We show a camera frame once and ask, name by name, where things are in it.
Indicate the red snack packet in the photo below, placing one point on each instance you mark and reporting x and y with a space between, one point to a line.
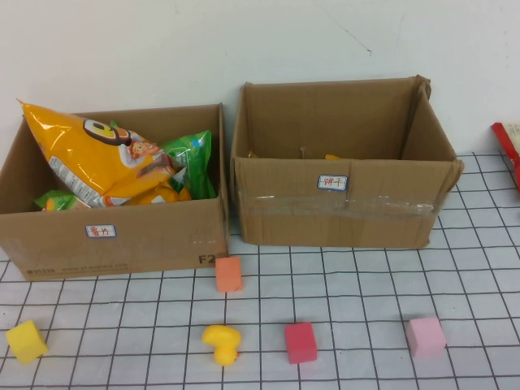
508 140

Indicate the yellow rubber duck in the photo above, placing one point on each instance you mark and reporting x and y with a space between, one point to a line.
223 345

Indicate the white label red handwriting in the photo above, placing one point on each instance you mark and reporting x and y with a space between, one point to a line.
100 231
333 182

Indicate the magenta foam cube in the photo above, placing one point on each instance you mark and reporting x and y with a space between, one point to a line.
300 343

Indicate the cardboard box with F2 print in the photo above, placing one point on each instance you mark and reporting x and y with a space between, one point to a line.
162 239

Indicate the white grid tablecloth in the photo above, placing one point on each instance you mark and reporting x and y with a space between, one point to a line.
365 284

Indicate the orange snack piece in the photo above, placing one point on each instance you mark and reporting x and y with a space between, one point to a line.
335 156

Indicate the pink foam cube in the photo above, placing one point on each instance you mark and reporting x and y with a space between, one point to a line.
425 338

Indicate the taped cardboard box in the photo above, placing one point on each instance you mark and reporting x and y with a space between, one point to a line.
292 211

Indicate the orange foam block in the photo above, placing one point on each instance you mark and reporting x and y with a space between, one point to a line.
228 274

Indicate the green chip bag orange corner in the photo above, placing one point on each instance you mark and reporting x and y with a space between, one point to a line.
57 200

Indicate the yellow foam cube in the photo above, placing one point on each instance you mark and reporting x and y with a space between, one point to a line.
26 342

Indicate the green chip bag blue emblem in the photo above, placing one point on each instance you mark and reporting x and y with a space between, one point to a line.
195 162

